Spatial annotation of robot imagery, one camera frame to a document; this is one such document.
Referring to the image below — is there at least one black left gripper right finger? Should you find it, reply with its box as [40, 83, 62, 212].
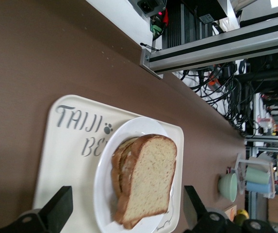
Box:
[183, 185, 229, 233]

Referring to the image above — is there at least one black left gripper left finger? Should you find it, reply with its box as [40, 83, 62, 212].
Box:
[14, 185, 74, 233]

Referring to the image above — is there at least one white round plate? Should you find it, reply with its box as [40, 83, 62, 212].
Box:
[93, 116, 175, 233]

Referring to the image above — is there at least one wooden cutting board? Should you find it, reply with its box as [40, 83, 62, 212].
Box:
[222, 204, 238, 221]

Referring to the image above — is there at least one mint green bowl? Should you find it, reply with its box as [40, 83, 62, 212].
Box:
[217, 172, 238, 203]

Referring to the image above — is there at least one green avocado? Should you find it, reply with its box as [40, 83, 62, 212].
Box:
[233, 215, 247, 227]

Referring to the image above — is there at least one cream bear print tray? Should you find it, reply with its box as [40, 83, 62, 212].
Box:
[33, 94, 185, 233]

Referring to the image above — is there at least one blue cup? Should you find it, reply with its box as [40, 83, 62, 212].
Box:
[246, 182, 273, 195]

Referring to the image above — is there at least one green cup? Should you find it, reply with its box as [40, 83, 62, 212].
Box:
[246, 166, 272, 185]

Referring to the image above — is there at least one black finned equipment box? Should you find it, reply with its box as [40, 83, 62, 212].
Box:
[162, 0, 228, 49]

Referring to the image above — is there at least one grey power supply box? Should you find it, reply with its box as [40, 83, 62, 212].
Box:
[129, 0, 169, 18]

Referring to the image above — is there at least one white wire cup rack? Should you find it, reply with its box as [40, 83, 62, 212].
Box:
[235, 152, 278, 199]

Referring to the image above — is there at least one aluminium frame structure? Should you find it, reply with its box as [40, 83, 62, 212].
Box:
[243, 135, 278, 233]

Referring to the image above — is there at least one black cable tangle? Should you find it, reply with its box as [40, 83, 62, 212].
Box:
[182, 57, 278, 133]

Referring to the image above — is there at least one aluminium profile camera post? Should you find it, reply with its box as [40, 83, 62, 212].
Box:
[140, 23, 278, 80]

